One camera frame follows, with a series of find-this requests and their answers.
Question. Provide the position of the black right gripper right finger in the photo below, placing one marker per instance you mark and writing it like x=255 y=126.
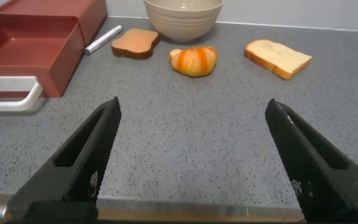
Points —
x=322 y=186

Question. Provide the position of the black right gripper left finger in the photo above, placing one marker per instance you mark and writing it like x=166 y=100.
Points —
x=82 y=174

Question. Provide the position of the red drawer case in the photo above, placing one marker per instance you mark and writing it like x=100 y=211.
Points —
x=73 y=9

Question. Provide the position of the white marker pen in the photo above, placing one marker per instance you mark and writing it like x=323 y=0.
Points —
x=102 y=40

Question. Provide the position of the white bread slice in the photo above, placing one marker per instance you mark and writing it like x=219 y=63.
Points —
x=278 y=57

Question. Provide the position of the brown toast slice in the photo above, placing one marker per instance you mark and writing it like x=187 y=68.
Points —
x=135 y=43

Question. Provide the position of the orange striped croissant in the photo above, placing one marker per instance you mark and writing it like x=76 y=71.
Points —
x=194 y=61

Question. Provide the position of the beige ribbed bowl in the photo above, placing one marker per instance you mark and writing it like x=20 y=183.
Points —
x=183 y=18

